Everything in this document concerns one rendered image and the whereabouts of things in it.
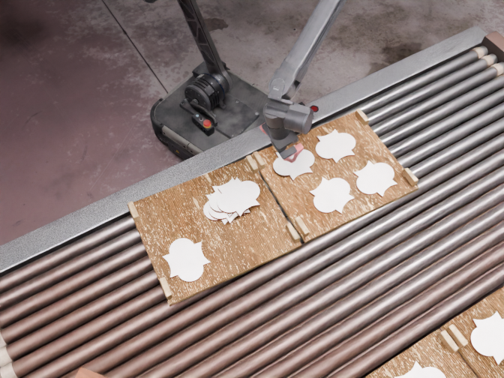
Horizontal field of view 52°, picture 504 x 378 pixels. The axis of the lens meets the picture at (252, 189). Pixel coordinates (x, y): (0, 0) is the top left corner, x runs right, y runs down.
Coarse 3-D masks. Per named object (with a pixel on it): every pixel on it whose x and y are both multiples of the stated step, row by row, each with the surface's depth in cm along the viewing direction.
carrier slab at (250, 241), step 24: (240, 168) 165; (168, 192) 160; (192, 192) 160; (264, 192) 160; (144, 216) 155; (168, 216) 155; (192, 216) 155; (264, 216) 155; (144, 240) 151; (168, 240) 151; (192, 240) 151; (216, 240) 151; (240, 240) 151; (264, 240) 151; (288, 240) 151; (168, 264) 147; (216, 264) 147; (240, 264) 147; (192, 288) 143
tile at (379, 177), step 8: (368, 160) 165; (368, 168) 164; (376, 168) 164; (384, 168) 164; (360, 176) 162; (368, 176) 162; (376, 176) 162; (384, 176) 162; (392, 176) 162; (360, 184) 161; (368, 184) 161; (376, 184) 161; (384, 184) 161; (392, 184) 161; (368, 192) 159; (376, 192) 160
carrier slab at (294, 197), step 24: (336, 120) 175; (312, 144) 170; (360, 144) 170; (312, 168) 165; (336, 168) 165; (360, 168) 165; (288, 192) 160; (360, 192) 160; (384, 192) 160; (408, 192) 160; (288, 216) 156; (312, 216) 155; (336, 216) 156; (360, 216) 156
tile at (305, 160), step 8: (304, 152) 167; (280, 160) 165; (296, 160) 165; (304, 160) 165; (312, 160) 165; (280, 168) 164; (288, 168) 164; (296, 168) 164; (304, 168) 164; (296, 176) 162
